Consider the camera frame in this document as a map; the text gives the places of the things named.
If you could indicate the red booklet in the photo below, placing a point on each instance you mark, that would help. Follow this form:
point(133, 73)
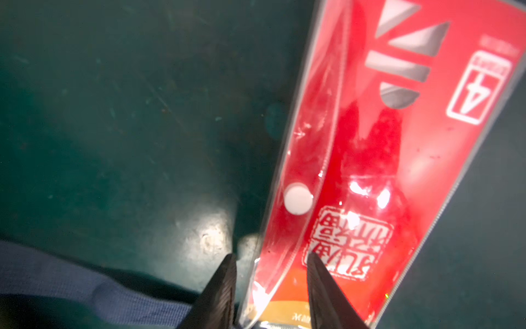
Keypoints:
point(394, 100)

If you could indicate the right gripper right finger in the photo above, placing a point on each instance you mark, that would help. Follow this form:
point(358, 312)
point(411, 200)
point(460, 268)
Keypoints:
point(329, 307)

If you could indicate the navy blue backpack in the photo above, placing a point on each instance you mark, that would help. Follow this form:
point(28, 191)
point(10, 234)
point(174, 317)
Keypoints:
point(29, 272)

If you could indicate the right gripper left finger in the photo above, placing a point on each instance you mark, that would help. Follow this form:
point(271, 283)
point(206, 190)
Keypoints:
point(215, 307)

